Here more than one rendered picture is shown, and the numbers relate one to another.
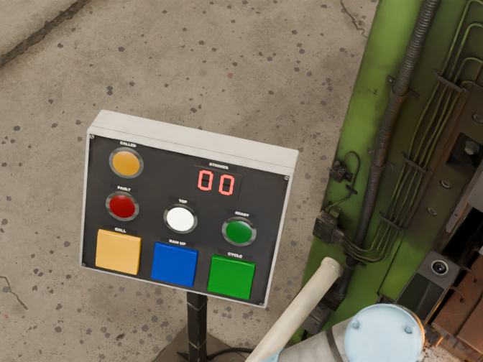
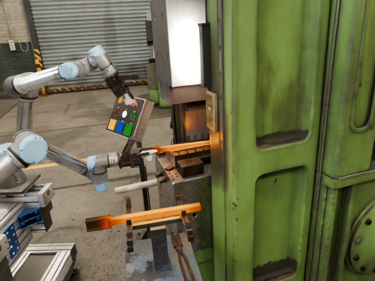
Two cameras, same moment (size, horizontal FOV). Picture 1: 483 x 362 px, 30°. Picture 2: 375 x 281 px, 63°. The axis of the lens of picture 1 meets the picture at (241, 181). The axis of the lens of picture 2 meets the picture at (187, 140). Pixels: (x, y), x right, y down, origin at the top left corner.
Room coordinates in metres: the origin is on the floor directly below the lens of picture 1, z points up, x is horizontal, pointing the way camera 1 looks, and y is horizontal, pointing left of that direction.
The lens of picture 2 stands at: (-0.67, -1.50, 1.64)
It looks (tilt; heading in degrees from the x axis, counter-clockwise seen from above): 21 degrees down; 38
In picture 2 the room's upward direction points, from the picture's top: 3 degrees counter-clockwise
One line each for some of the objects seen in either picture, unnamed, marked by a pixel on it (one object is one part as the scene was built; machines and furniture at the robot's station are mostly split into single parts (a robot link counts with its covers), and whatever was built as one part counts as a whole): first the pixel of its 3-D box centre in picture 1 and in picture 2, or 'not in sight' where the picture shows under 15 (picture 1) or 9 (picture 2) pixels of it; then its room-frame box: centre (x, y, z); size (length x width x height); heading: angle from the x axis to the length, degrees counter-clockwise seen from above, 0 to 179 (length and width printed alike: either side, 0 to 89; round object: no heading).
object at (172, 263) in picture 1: (175, 263); (120, 127); (0.62, 0.10, 1.01); 0.07 x 0.05 x 0.07; 82
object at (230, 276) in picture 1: (231, 276); (129, 130); (0.60, 0.00, 1.01); 0.07 x 0.05 x 0.07; 82
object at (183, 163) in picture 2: not in sight; (190, 166); (0.46, -0.61, 0.95); 0.12 x 0.08 x 0.06; 147
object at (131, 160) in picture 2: not in sight; (129, 158); (0.30, -0.32, 0.99); 0.12 x 0.08 x 0.09; 147
